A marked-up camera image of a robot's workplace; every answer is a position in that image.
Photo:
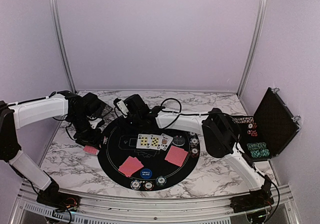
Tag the black poker chip case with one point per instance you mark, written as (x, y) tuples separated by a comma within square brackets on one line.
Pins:
[(269, 131)]

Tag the black dealer button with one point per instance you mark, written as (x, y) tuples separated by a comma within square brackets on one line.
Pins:
[(179, 140)]

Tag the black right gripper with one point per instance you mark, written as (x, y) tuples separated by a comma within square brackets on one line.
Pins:
[(122, 119)]

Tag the red playing card deck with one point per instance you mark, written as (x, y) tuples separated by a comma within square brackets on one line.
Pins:
[(91, 150)]

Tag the red playing card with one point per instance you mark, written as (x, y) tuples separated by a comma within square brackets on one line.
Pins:
[(176, 149), (129, 164), (176, 158), (138, 167)]

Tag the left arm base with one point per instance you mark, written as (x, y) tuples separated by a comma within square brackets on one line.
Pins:
[(52, 197)]

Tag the face-up playing card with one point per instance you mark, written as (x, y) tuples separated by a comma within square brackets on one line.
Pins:
[(165, 141), (143, 141), (155, 142)]

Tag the blue small blind button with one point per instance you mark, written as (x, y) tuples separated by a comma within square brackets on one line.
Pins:
[(146, 174)]

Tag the black floral patterned pouch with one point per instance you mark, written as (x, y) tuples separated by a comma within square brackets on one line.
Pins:
[(105, 110)]

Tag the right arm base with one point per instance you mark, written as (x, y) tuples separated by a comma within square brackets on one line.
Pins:
[(255, 204)]

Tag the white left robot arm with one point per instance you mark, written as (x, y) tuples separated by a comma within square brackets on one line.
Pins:
[(24, 124)]

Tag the round black poker mat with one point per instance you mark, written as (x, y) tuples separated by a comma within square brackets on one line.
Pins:
[(120, 143)]

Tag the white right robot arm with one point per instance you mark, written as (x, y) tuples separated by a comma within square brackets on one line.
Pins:
[(220, 132)]

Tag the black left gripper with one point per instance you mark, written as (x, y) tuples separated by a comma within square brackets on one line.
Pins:
[(93, 140)]

